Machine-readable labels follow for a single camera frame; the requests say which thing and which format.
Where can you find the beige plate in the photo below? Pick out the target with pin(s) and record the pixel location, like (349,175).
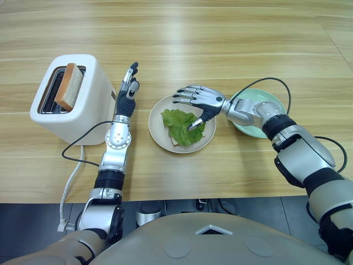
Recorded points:
(165,132)

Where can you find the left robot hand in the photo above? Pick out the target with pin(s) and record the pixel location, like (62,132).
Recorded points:
(126,102)

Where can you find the bread slice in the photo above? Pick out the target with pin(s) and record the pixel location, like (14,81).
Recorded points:
(175,141)
(70,87)

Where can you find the green lettuce leaf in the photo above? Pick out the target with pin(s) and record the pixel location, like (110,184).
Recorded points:
(179,125)

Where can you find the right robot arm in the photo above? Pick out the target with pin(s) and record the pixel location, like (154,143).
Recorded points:
(298,149)

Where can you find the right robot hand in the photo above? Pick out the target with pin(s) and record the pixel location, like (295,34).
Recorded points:
(207,97)

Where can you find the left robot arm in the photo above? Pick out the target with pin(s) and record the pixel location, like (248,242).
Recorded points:
(110,171)

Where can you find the robot body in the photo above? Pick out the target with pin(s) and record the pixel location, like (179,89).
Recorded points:
(209,243)

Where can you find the green plate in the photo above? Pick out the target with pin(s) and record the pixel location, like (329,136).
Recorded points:
(262,96)

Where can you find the cream toaster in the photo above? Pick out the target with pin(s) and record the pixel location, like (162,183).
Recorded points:
(74,105)

